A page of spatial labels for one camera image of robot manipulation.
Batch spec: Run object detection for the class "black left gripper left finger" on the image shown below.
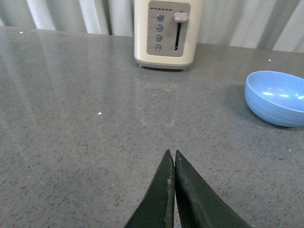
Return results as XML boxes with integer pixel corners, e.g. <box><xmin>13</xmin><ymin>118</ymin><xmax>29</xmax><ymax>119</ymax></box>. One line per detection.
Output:
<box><xmin>125</xmin><ymin>150</ymin><xmax>175</xmax><ymax>228</ymax></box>

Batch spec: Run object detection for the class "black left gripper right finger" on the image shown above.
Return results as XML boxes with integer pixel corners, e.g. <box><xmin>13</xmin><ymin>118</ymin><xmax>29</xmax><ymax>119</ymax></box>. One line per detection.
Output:
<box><xmin>175</xmin><ymin>150</ymin><xmax>250</xmax><ymax>228</ymax></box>

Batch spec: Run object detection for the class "blue bowl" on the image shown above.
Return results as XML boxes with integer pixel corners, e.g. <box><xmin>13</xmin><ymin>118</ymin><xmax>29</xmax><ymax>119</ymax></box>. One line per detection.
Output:
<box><xmin>245</xmin><ymin>71</ymin><xmax>304</xmax><ymax>127</ymax></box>

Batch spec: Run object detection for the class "cream toaster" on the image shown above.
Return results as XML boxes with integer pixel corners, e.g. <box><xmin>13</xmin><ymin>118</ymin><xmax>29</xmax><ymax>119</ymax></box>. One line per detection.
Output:
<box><xmin>134</xmin><ymin>0</ymin><xmax>204</xmax><ymax>70</ymax></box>

